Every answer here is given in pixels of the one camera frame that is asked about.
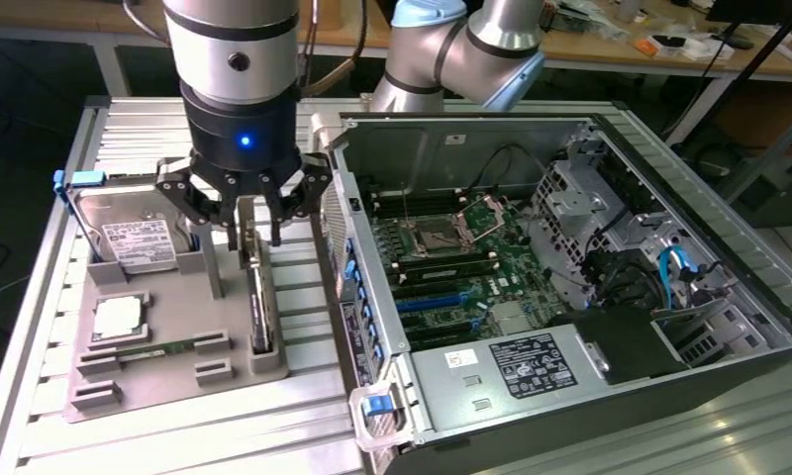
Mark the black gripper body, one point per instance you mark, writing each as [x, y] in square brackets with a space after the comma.
[237, 123]

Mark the black gpu card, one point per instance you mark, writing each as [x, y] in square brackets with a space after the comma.
[258, 297]

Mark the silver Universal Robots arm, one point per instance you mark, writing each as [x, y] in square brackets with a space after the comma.
[237, 39]

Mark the black RAM slot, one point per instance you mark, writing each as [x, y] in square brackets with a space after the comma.
[423, 212]
[416, 201]

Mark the black expansion slot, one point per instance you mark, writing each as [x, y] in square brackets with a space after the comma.
[439, 329]
[429, 290]
[445, 340]

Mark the blue expansion slot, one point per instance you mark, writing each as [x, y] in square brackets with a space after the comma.
[432, 302]

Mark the silver hard disk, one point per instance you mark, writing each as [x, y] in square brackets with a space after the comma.
[134, 237]

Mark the thin locking lever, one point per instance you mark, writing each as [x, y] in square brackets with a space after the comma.
[405, 203]

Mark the blue disk caddy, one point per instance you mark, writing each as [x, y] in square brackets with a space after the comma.
[78, 178]

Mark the blue card clip strip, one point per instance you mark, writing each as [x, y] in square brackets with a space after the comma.
[350, 269]

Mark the CPU socket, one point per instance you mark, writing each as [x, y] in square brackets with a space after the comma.
[435, 237]

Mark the silver CPU chip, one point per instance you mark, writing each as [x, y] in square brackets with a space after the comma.
[117, 319]

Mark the metal socket cover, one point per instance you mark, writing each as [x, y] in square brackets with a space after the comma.
[485, 213]

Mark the green RAM stick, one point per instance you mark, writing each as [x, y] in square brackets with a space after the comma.
[152, 352]

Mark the grey parts rack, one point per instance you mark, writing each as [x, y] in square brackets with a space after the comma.
[170, 366]

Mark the green motherboard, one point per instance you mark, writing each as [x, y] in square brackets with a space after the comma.
[495, 292]

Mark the wooden desk white legs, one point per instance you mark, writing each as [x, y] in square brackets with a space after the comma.
[38, 20]

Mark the silver chipset heat sink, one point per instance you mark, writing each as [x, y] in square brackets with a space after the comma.
[511, 319]

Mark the silver drive cage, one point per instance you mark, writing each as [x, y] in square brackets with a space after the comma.
[580, 208]

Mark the blue case latch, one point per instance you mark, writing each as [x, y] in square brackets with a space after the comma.
[376, 407]

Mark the silver power supply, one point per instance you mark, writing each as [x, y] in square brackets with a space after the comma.
[461, 391]

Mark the long wooden desk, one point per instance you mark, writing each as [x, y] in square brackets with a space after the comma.
[600, 49]

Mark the black open PC case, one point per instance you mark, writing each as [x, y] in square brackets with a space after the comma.
[567, 435]

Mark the orange white object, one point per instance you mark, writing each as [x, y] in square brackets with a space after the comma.
[693, 47]

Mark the silver disk bay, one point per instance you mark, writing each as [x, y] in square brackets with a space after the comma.
[719, 331]

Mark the black slanted pole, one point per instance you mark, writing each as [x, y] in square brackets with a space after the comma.
[747, 66]

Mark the dark grey cabinet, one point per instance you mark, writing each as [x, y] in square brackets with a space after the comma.
[779, 198]

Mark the black monitor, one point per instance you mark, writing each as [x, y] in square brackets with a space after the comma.
[765, 10]

